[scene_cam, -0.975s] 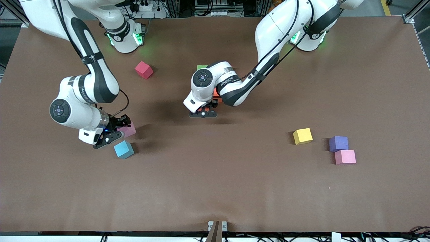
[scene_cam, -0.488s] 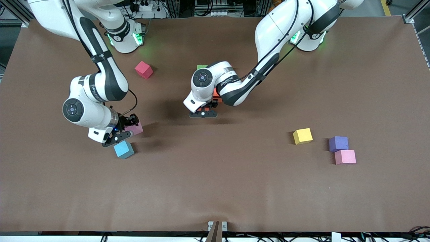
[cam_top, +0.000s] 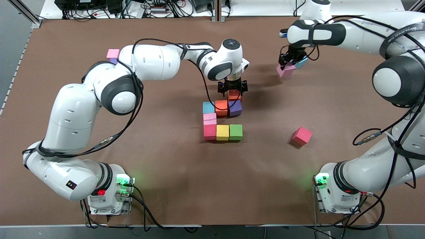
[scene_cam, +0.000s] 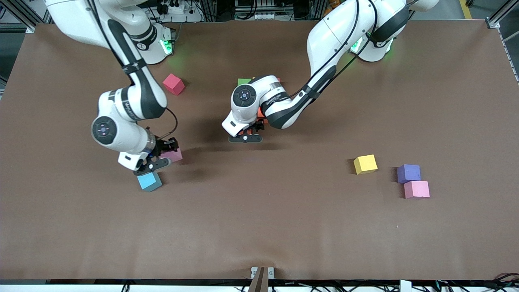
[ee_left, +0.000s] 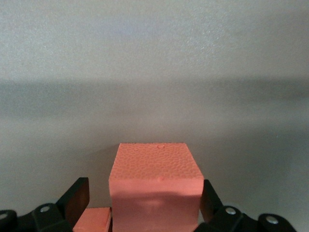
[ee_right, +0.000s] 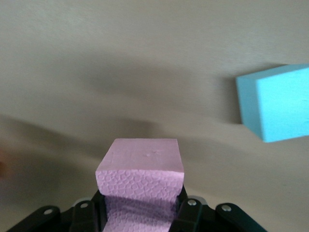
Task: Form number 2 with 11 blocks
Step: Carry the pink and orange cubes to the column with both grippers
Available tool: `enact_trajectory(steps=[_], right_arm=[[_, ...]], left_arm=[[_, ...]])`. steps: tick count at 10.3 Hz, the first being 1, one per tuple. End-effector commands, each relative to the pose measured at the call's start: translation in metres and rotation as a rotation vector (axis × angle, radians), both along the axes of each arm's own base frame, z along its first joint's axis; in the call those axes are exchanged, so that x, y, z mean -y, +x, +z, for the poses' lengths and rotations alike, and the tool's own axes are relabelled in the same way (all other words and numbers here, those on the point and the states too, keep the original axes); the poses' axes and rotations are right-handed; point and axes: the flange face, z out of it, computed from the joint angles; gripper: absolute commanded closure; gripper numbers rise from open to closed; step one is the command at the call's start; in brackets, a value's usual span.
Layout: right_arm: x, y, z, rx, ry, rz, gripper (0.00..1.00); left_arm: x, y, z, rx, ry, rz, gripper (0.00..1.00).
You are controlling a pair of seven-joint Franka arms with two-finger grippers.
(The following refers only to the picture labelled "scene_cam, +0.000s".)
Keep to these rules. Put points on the purple foam cube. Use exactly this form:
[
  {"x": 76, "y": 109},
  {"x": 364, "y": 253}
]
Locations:
[{"x": 408, "y": 173}]

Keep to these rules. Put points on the orange foam cube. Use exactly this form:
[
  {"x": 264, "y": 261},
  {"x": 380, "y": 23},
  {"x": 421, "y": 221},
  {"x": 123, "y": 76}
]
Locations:
[
  {"x": 260, "y": 112},
  {"x": 243, "y": 132}
]

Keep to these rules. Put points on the blue foam cube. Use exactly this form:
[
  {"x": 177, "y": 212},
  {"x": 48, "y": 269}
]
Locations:
[{"x": 149, "y": 181}]

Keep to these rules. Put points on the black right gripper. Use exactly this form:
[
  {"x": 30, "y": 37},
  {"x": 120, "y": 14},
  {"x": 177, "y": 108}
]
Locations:
[{"x": 166, "y": 146}]

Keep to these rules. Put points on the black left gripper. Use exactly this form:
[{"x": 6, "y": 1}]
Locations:
[{"x": 257, "y": 126}]

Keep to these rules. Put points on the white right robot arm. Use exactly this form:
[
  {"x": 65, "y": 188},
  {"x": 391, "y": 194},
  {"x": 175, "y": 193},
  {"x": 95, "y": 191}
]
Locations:
[{"x": 117, "y": 129}]

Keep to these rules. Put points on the brown camera post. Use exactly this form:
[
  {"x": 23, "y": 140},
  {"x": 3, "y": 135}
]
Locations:
[{"x": 259, "y": 284}]

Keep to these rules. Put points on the silver metal bracket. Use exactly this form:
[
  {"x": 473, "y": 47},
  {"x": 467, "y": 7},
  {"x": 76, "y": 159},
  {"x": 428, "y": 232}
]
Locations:
[{"x": 271, "y": 272}]

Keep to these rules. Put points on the small white power strip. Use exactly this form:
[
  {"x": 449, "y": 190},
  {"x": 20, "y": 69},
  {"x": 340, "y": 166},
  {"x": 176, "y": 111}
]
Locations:
[{"x": 264, "y": 16}]

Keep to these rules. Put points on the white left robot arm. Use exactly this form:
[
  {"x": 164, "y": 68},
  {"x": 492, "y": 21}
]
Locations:
[{"x": 247, "y": 99}]

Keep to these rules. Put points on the brown table cover sheet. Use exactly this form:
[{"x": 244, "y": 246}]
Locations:
[{"x": 259, "y": 227}]

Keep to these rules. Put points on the green foam cube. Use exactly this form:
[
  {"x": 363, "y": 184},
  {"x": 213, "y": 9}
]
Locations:
[{"x": 243, "y": 81}]

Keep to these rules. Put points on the orange packets pile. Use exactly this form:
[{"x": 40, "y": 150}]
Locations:
[{"x": 333, "y": 3}]

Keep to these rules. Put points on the white power strip with plugs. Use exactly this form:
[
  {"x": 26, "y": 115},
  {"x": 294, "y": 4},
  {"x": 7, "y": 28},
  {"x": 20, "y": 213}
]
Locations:
[{"x": 190, "y": 16}]

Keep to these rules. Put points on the aluminium frame profile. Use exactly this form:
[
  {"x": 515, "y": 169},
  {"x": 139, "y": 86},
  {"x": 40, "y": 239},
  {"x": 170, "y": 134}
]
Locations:
[
  {"x": 500, "y": 14},
  {"x": 28, "y": 18}
]

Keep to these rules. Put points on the pink foam cube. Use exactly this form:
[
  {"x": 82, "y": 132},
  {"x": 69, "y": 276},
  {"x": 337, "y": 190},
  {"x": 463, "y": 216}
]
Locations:
[
  {"x": 417, "y": 189},
  {"x": 175, "y": 155}
]

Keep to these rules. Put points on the yellow foam cube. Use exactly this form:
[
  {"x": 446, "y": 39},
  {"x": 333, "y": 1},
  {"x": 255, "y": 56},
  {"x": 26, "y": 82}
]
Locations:
[{"x": 365, "y": 164}]

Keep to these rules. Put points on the red foam cube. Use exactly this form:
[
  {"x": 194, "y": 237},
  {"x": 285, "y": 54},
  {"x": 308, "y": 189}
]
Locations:
[{"x": 173, "y": 84}]

